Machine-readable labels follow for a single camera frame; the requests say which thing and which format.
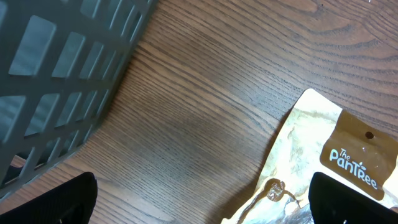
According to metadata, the grey plastic mesh basket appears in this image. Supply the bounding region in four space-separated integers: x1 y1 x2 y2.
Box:
1 0 157 199

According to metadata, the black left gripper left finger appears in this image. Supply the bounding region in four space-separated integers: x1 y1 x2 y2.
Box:
1 172 98 224

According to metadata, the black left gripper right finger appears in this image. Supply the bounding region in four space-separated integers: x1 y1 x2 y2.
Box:
308 172 397 224

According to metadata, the red white snack packet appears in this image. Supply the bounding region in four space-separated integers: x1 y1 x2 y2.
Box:
227 89 397 223

